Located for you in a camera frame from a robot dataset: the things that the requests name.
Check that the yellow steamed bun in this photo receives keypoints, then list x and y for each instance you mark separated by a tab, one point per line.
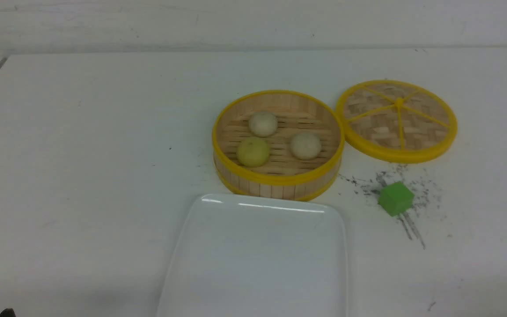
253	152

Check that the white steamed bun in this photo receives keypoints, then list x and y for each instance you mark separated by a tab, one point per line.
263	124
305	146

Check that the white rectangular plate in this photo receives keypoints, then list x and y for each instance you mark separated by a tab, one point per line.
246	256

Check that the bamboo steamer basket yellow rim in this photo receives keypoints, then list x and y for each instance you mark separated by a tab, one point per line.
283	176

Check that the bamboo steamer lid yellow rim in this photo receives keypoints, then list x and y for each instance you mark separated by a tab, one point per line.
396	121

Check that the green cube block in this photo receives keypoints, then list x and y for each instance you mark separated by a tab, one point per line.
396	198

